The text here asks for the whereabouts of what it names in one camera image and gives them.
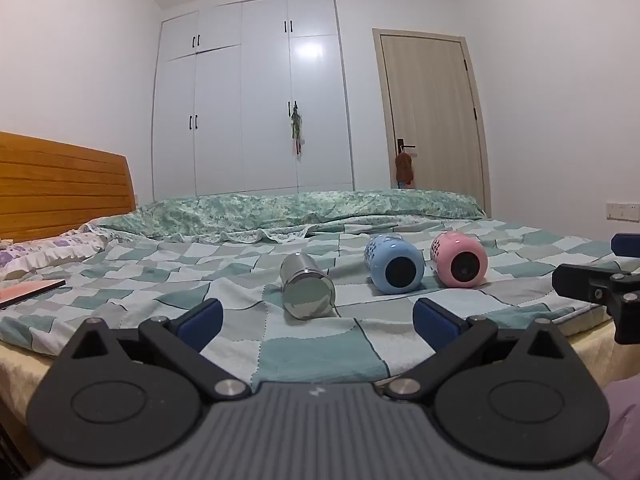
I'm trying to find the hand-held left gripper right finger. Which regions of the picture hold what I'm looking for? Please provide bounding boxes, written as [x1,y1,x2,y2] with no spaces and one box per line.
[382,297,581,404]

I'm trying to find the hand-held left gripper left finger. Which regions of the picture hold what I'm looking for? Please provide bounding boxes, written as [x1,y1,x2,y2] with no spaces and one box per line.
[57,298,252,404]

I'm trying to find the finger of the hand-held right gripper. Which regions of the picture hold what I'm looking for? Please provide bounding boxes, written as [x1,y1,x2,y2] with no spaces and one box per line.
[552,263,635,307]
[610,233,640,262]

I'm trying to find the stainless steel cup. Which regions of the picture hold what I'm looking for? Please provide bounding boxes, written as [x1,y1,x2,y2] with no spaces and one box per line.
[279,252,337,320]

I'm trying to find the pink patterned cup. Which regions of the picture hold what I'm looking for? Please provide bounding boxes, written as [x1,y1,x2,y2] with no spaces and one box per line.
[430,231,489,289]

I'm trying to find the blue patterned cup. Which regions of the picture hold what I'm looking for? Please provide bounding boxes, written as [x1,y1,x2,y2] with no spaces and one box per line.
[363,234,426,295]

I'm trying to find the person's pink clothing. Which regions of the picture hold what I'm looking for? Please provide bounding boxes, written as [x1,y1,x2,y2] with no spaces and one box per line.
[592,376,640,480]

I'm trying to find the green checkered blanket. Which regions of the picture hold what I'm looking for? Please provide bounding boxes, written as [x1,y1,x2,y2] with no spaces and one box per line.
[0,217,635,395]

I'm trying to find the green floral quilt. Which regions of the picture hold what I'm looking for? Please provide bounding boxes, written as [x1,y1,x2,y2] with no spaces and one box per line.
[95,189,487,244]

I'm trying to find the purple floral pillow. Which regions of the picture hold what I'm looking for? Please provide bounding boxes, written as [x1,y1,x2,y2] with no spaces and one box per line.
[0,231,109,282]

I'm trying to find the pink tablet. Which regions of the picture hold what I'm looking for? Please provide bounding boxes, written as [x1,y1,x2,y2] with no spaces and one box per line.
[0,279,67,311]

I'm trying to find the wooden headboard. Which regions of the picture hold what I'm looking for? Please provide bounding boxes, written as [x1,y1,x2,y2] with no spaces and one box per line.
[0,131,137,245]

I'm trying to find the beige wooden door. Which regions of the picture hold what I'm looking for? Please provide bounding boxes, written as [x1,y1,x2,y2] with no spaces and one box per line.
[372,28,492,217]

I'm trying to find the green hanging ornament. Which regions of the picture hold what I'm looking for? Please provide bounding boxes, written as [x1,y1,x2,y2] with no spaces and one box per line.
[290,102,305,157]

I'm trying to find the white wardrobe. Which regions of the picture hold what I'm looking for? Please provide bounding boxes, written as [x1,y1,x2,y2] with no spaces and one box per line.
[151,0,355,201]

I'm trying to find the white wall socket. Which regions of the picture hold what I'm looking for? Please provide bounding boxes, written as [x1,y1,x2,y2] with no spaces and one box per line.
[605,202,640,222]

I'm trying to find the brown bag on handle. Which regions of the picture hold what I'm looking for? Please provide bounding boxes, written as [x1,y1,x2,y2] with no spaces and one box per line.
[394,152,415,190]

